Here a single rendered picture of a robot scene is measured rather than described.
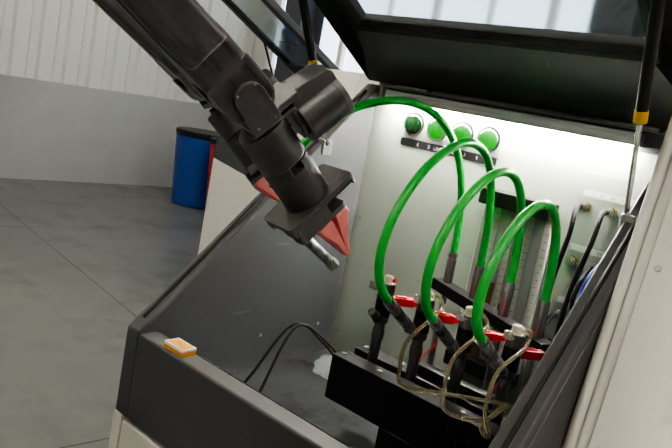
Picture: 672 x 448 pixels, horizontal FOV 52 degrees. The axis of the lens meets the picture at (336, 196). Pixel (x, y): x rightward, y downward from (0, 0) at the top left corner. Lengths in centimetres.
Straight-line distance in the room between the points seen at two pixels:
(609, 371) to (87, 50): 704
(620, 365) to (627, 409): 6
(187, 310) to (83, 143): 649
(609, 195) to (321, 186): 65
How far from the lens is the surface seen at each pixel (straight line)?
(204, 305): 134
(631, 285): 104
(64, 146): 769
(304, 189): 78
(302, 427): 103
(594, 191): 131
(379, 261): 100
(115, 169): 793
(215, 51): 69
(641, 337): 103
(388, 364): 123
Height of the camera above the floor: 142
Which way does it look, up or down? 8 degrees down
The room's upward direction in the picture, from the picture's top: 11 degrees clockwise
